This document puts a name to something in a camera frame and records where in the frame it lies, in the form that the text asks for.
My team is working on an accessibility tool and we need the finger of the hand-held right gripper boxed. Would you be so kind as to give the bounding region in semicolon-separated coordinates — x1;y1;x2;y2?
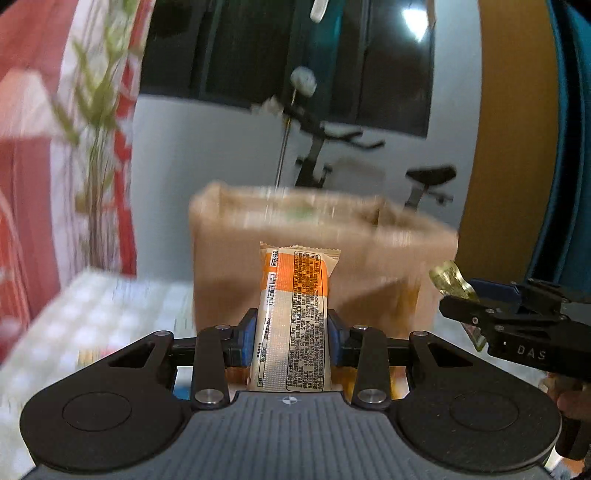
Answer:
468;278;573;305
438;295;568;330

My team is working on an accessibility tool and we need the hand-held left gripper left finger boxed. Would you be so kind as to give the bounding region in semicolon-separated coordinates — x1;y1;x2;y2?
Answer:
92;308;258;411

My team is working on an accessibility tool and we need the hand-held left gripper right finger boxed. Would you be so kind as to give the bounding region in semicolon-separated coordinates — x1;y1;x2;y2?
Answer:
327;310;490;411

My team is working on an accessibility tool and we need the gold snack packet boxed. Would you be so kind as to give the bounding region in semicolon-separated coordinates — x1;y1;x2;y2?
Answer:
428;260;488;352

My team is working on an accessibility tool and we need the orange and white snack packet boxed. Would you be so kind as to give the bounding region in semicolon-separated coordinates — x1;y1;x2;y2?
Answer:
247;241;341;394

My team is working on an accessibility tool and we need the brown paper bag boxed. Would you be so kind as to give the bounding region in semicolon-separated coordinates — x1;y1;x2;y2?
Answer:
188;181;460;370

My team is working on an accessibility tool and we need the person's right hand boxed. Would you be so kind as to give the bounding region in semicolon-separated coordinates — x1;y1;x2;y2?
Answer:
545;374;580;421

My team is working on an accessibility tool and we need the black exercise bike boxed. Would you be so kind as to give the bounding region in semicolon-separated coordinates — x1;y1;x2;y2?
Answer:
277;104;458;217

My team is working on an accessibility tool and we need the wooden door panel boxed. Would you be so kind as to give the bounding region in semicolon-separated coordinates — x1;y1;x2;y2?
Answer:
457;0;561;296

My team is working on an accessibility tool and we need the checked tablecloth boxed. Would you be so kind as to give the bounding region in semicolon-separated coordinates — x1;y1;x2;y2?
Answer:
0;268;490;480

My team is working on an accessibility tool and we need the white crumpled cloth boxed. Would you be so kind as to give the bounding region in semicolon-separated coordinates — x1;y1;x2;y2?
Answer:
250;96;282;116

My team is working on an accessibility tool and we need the white plastic bag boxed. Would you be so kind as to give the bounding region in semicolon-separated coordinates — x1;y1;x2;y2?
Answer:
291;67;317;95

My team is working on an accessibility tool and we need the dark window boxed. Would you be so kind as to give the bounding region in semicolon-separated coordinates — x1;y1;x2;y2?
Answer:
139;0;437;138

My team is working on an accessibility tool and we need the printed wall backdrop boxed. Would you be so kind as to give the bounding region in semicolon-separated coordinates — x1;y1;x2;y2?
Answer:
0;0;155;333

